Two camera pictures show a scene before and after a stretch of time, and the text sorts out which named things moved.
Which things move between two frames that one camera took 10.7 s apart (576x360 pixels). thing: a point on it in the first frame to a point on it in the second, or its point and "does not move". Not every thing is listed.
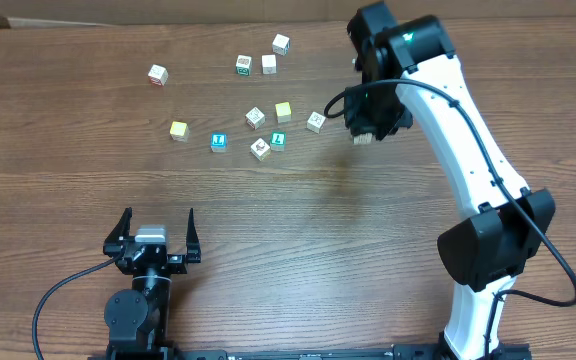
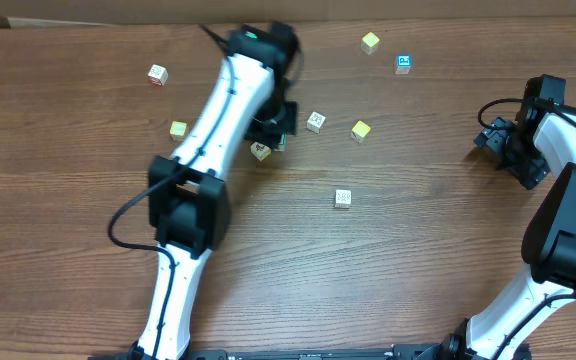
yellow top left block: (179, 131) does not move
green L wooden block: (278, 140) does not move
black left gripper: (150, 256) to (272, 133)
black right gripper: (377, 126) to (498, 140)
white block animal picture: (261, 149) does not move
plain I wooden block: (315, 122) does not move
